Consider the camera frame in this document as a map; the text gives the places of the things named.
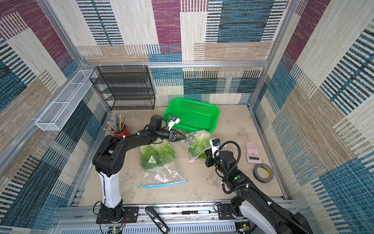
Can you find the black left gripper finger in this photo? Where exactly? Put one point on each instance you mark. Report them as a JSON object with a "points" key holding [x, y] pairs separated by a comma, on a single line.
{"points": [[182, 139], [180, 134]]}

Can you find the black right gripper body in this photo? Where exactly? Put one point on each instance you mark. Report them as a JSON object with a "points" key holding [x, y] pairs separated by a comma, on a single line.
{"points": [[209, 152]]}

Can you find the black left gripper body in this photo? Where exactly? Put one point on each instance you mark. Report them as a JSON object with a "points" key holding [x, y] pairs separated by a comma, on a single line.
{"points": [[164, 134]]}

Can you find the chinese cabbage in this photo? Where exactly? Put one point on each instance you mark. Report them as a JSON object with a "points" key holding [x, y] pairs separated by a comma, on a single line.
{"points": [[199, 146]]}

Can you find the polka dot zip-top bag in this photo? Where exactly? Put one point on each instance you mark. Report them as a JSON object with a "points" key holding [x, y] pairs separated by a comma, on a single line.
{"points": [[191, 138]]}

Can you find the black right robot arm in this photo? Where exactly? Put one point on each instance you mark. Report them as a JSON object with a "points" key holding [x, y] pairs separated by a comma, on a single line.
{"points": [[250, 202]]}

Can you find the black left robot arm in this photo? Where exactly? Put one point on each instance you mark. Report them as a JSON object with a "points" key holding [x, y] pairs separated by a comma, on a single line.
{"points": [[109, 160]]}

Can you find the right cabbage in clear bag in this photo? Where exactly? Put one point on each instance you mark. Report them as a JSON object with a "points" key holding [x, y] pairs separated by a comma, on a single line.
{"points": [[165, 153]]}

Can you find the cabbage in clear bag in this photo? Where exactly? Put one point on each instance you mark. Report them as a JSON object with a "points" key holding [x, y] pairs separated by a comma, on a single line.
{"points": [[165, 153], [149, 158]]}

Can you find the left cabbage in clear bag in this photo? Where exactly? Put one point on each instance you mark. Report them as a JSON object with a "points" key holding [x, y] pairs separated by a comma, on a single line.
{"points": [[149, 158]]}

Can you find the clear blue-zip bag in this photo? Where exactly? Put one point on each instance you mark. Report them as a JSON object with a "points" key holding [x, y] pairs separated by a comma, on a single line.
{"points": [[166, 175]]}

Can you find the green plastic perforated basket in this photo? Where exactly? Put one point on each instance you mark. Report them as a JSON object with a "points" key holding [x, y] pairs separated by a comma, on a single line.
{"points": [[194, 115]]}

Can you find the red metal pencil bucket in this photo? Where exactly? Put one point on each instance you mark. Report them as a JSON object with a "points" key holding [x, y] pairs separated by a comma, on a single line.
{"points": [[124, 133]]}

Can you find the pink calculator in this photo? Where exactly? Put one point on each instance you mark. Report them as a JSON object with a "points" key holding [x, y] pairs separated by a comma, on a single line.
{"points": [[252, 153]]}

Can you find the black tape roll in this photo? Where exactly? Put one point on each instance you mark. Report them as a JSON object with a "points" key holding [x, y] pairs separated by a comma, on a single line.
{"points": [[263, 173]]}

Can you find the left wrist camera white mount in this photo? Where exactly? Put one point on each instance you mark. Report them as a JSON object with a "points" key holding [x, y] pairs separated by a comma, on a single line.
{"points": [[173, 121]]}

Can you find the black wire mesh shelf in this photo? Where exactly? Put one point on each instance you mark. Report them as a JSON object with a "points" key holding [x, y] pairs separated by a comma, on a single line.
{"points": [[124, 87]]}

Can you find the black handheld device on rail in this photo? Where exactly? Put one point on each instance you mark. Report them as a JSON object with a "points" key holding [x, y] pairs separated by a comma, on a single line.
{"points": [[158, 221]]}

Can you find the white wire mesh tray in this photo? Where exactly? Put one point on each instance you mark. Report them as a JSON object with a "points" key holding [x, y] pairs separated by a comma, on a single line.
{"points": [[60, 110]]}

